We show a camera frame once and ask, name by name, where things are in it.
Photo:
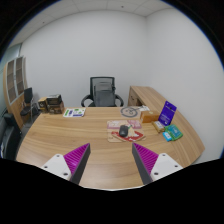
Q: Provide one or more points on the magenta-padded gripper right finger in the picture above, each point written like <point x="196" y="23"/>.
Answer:
<point x="163" y="165"/>

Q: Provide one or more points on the black leather armchair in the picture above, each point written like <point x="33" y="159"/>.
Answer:
<point x="8" y="136"/>

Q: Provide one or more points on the wooden shelf unit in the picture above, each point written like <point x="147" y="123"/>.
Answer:
<point x="13" y="86"/>

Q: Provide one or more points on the black box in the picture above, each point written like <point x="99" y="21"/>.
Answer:
<point x="54" y="99"/>

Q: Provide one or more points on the black mesh office chair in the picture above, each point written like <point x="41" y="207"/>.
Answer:
<point x="87" y="100"/>

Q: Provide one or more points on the black computer mouse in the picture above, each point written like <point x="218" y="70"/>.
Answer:
<point x="123" y="131"/>

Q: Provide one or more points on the yellow small box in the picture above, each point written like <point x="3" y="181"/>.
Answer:
<point x="158" y="126"/>

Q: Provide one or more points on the black visitor chair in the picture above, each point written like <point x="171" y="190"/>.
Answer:
<point x="28" y="96"/>

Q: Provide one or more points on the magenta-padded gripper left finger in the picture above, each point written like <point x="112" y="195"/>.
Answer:
<point x="60" y="165"/>

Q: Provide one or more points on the wooden side desk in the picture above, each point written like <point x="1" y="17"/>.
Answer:
<point x="143" y="95"/>

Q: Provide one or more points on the grey backpack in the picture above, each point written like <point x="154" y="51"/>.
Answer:
<point x="104" y="95"/>

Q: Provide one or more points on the beige and red printed mouse pad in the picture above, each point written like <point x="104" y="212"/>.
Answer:
<point x="113" y="128"/>

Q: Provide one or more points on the orange cardboard box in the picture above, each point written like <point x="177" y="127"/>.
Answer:
<point x="149" y="117"/>

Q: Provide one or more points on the large brown cardboard box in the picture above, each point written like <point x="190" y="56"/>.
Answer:
<point x="56" y="108"/>

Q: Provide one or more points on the white paper card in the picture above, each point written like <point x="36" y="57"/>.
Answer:
<point x="144" y="108"/>

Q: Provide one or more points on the purple card package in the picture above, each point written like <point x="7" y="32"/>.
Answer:
<point x="167" y="114"/>

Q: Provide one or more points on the green small box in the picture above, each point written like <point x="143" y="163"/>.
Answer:
<point x="175" y="131"/>

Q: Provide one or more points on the blue small box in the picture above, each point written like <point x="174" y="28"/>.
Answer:
<point x="167" y="136"/>

